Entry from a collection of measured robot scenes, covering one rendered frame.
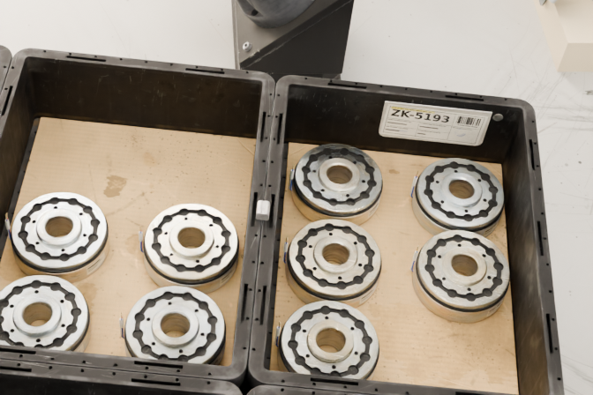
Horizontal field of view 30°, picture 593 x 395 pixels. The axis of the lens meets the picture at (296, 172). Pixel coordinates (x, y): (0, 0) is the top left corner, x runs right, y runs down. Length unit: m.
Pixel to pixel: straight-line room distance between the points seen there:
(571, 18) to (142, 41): 0.63
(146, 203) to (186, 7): 0.49
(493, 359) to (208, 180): 0.38
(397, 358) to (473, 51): 0.64
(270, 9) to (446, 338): 0.52
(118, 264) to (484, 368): 0.41
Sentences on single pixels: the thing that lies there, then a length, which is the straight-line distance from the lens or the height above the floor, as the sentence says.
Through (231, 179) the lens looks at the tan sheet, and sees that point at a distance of 1.30.
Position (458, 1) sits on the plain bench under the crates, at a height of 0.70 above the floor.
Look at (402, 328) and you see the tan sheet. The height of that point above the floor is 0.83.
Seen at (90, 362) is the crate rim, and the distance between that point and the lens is 1.05.
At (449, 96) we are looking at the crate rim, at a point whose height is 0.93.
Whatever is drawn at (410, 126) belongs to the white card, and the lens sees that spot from 1.31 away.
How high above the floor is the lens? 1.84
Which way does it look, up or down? 51 degrees down
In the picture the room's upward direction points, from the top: 8 degrees clockwise
